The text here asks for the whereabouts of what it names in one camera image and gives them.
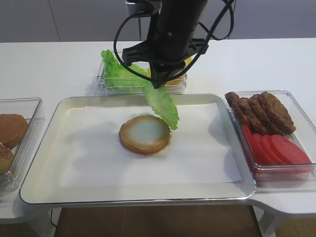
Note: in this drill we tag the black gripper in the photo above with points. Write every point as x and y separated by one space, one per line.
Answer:
170 39

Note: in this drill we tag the green lettuce leaf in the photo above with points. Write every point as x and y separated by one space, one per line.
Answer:
162 104
116 75

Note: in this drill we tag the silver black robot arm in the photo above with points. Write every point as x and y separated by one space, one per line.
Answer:
169 39

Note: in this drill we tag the stacked yellow cheese slices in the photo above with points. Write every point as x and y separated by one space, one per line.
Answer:
177 81

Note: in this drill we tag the leaning yellow cheese slice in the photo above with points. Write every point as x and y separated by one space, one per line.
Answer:
188 61

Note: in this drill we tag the green lettuce leaf in container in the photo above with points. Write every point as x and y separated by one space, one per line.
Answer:
116 75

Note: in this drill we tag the clear lettuce cheese container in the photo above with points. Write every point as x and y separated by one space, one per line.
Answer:
139 67

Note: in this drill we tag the bottom bun half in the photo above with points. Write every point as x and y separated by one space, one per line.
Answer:
144 134

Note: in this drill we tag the brown patty leftmost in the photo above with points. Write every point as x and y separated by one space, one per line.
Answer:
232 99

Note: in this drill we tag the brown patty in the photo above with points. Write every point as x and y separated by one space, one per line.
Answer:
277 113
262 116
232 99
255 123

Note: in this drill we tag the white paper sheet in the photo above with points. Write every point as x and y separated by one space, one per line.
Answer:
198 151

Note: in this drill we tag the red tomato slice leftmost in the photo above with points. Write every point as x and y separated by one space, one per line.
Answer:
254 148

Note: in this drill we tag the red tomato slice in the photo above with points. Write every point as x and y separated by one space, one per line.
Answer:
288 151
267 148
254 148
261 156

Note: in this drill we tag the brown patty rightmost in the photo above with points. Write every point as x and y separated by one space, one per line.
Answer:
277 113

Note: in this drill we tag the clear patty tomato container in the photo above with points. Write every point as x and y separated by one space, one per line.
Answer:
304 137

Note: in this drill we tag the clear bun container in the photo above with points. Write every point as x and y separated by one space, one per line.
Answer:
30 109

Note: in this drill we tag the red tomato slice front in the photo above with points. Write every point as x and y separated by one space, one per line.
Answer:
288 151

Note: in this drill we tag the orange bun bottom in container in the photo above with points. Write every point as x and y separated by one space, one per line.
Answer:
12 129

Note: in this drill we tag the white metal tray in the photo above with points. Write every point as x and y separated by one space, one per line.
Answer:
43 182

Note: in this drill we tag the sesame top bun front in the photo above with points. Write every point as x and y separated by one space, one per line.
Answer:
6 157

